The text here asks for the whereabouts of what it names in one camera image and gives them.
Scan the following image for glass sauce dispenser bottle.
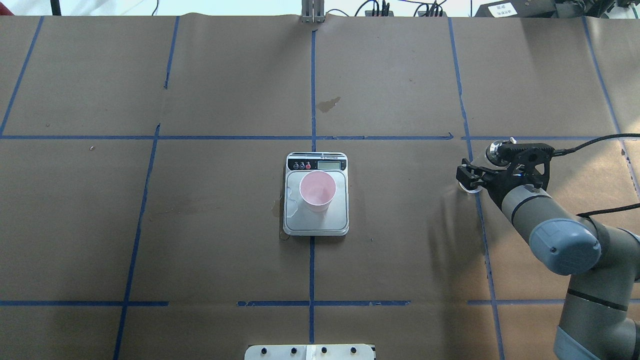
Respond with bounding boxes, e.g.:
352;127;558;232
458;137;518;194

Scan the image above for metal camera stand post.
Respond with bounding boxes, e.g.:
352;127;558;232
300;0;326;24

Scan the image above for background cables and plugs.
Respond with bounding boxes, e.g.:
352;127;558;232
325;0;473;18

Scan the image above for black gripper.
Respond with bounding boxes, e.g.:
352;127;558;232
455;143;555;208

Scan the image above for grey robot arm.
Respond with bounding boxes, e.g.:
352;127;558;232
455;139;640;360

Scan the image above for digital kitchen scale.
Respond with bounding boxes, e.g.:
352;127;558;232
282;152;350;237

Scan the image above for black box with label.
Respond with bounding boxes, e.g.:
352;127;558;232
473;0;557;18

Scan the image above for pink plastic cup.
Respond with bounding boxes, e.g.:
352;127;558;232
299;170;338;213

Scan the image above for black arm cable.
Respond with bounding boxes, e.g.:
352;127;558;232
550;132;640;218

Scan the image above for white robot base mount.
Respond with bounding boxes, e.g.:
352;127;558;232
244;343;377;360

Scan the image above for blue tape grid lines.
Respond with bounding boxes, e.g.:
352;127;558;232
1;13;639;360

